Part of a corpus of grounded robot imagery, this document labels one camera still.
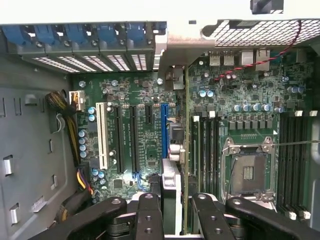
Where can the open grey PC case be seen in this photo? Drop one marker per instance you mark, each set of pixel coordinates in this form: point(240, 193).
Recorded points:
point(50, 51)

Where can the long black expansion slot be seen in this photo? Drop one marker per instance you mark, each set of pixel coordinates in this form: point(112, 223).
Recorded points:
point(119, 140)
point(134, 140)

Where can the thin metal locking lever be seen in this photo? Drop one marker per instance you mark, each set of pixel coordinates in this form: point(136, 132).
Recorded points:
point(295, 144)

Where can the blue expansion slot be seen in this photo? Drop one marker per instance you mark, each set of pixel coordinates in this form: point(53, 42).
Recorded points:
point(165, 130)

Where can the short black expansion slot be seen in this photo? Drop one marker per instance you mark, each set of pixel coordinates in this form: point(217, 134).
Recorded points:
point(149, 115)

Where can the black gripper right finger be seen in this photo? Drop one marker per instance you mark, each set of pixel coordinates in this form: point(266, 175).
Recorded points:
point(212, 220)

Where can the white expansion slot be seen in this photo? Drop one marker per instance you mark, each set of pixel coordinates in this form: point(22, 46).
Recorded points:
point(102, 135)

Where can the white power connector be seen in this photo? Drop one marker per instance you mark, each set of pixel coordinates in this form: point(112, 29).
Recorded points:
point(76, 100)

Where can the metal socket cover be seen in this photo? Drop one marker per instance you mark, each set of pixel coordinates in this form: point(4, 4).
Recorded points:
point(268, 205)

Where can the green motherboard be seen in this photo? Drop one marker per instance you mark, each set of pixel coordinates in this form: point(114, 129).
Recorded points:
point(155, 140)

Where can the CPU socket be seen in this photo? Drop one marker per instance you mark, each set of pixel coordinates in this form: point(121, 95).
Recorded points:
point(250, 172)

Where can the black RAM slot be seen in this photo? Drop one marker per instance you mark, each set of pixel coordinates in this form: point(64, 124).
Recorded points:
point(211, 155)
point(297, 165)
point(306, 165)
point(289, 165)
point(281, 165)
point(204, 155)
point(217, 155)

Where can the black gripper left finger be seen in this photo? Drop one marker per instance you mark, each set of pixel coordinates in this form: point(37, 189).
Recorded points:
point(100, 220)

